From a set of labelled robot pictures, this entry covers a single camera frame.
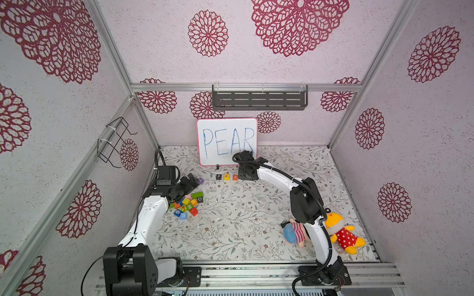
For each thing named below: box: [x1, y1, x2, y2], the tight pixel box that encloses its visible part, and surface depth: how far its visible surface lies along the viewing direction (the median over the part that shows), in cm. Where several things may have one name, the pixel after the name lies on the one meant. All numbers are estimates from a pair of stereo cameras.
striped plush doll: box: [280, 218, 310, 248], surface depth 81 cm
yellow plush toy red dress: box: [324, 212, 366, 255], surface depth 81 cm
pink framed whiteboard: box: [196, 117, 258, 167], surface depth 106 cm
